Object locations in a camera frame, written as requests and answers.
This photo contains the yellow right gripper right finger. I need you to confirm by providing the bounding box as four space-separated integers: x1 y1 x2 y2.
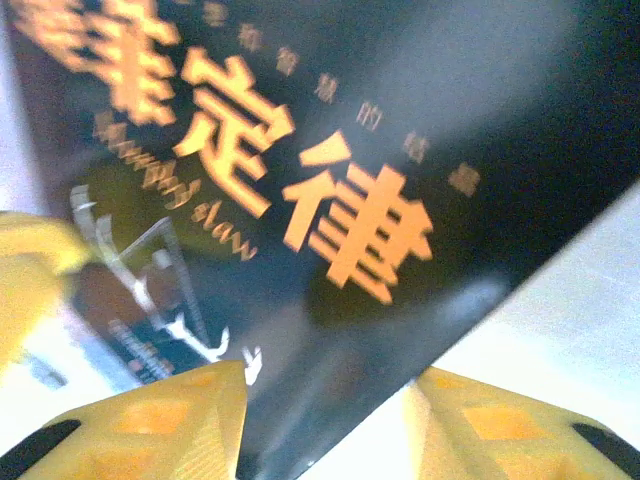
402 367 640 480

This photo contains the black book orange Chinese title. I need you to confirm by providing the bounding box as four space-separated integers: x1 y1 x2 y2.
0 0 640 480

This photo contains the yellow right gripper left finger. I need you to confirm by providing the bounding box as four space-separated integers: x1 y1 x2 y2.
0 360 249 480

